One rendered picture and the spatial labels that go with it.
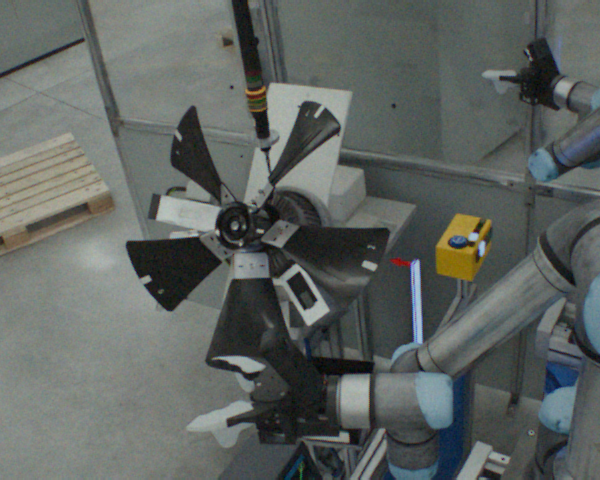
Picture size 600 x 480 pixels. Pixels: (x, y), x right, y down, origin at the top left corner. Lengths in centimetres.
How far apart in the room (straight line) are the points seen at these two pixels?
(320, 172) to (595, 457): 121
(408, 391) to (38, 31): 662
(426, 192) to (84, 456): 168
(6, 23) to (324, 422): 643
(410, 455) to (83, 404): 234
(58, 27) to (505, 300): 668
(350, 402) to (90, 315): 279
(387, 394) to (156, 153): 218
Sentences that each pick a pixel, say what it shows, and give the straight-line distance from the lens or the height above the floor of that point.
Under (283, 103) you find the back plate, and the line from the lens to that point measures 211.
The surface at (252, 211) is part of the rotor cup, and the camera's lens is 176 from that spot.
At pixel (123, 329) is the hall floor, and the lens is 353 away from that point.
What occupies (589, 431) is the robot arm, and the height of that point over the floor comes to 141.
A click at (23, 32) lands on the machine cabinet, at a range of 728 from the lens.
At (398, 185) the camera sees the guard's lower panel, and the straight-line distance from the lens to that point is 246.
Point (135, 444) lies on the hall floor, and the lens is 301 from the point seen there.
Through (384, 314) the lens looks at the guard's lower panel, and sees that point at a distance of 285.
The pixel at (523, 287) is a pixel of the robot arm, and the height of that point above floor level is 155.
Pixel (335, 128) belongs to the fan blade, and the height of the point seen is 142.
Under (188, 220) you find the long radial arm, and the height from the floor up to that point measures 110.
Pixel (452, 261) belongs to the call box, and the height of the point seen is 104.
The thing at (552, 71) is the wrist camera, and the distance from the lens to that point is 182.
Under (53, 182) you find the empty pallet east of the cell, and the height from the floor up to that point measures 14.
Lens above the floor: 220
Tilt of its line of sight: 36 degrees down
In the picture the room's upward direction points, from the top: 9 degrees counter-clockwise
